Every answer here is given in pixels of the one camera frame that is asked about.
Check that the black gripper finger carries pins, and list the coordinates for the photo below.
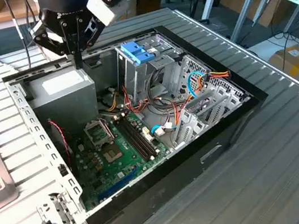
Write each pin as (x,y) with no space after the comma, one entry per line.
(94,37)
(49,44)

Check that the perforated metal disk bay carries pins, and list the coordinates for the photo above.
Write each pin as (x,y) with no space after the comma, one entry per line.
(218,112)

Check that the blue plastic bay latch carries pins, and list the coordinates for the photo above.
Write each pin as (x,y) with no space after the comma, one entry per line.
(135,52)

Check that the metal optical drive cage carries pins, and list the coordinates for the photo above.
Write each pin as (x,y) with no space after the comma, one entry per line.
(138,76)

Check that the grey power supply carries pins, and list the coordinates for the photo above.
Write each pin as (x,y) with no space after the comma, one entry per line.
(64,103)

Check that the black case fan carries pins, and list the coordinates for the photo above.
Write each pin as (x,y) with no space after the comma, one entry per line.
(61,149)

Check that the black RAM slot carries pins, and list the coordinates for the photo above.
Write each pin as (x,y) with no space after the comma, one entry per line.
(138,138)
(134,139)
(142,137)
(130,139)

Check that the CPU socket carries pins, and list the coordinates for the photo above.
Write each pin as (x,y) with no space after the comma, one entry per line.
(112,154)

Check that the green motherboard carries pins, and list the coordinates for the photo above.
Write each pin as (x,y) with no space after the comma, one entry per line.
(111,173)

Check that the blue expansion slot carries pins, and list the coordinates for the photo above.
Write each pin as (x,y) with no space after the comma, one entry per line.
(119,183)

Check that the black PC case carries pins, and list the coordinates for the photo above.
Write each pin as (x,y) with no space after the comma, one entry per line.
(179,187)

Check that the large labelled cardboard box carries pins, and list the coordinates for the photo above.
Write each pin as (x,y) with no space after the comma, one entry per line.
(297,70)

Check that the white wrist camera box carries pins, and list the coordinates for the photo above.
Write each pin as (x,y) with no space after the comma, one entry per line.
(99,9)

